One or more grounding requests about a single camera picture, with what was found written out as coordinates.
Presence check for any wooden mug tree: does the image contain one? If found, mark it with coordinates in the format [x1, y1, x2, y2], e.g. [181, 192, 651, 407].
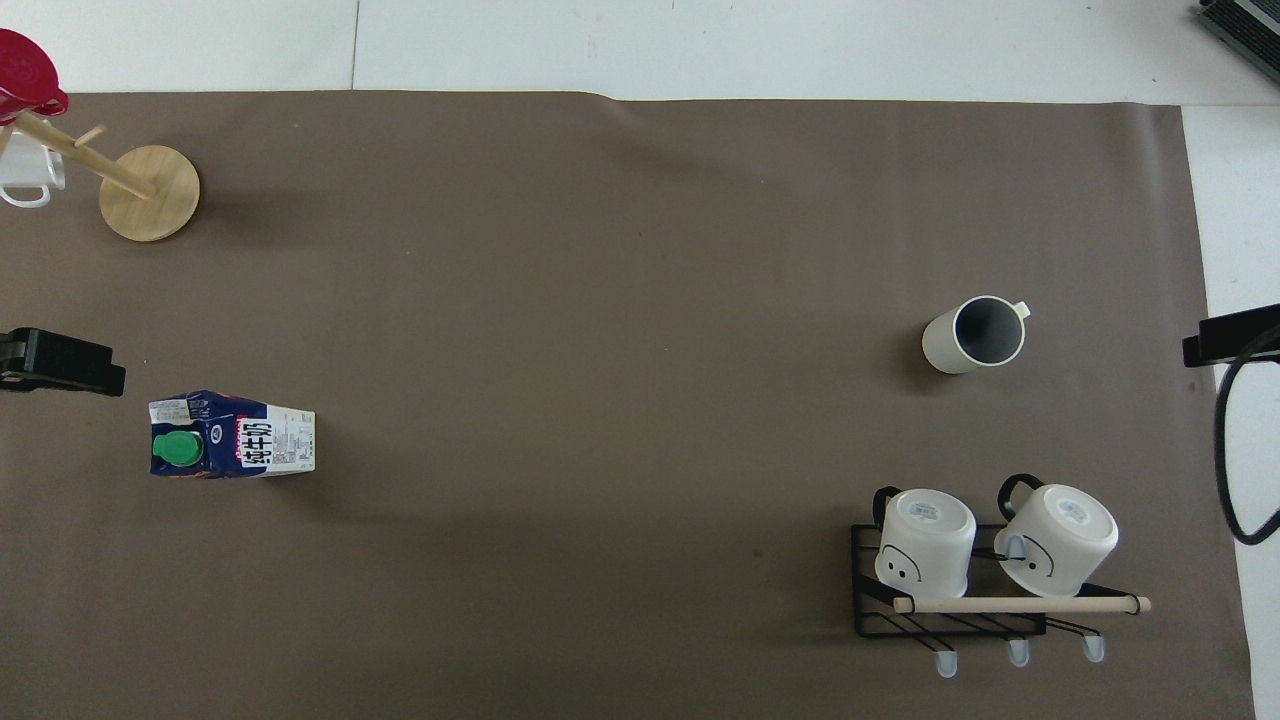
[0, 108, 201, 243]

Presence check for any red cup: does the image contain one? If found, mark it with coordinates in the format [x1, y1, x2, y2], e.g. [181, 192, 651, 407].
[0, 28, 70, 126]

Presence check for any black cable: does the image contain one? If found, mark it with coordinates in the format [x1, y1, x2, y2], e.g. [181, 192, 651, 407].
[1213, 325, 1280, 547]

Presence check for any black stand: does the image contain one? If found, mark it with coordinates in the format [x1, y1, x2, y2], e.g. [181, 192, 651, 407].
[1195, 0, 1280, 57]

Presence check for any plain white mug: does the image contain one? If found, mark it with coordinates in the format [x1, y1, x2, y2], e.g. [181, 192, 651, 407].
[0, 125, 67, 209]

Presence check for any cream mug grey inside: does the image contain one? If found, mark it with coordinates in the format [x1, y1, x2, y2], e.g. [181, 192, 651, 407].
[921, 295, 1032, 375]

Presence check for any black wire rack wooden bar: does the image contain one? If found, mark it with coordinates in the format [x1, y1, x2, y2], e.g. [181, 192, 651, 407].
[851, 520, 1152, 679]

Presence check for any blue and white milk carton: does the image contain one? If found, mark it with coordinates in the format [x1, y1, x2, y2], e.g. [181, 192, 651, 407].
[148, 390, 317, 479]

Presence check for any white mug with face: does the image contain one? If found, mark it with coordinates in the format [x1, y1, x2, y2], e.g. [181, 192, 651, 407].
[873, 486, 977, 599]
[993, 473, 1119, 599]

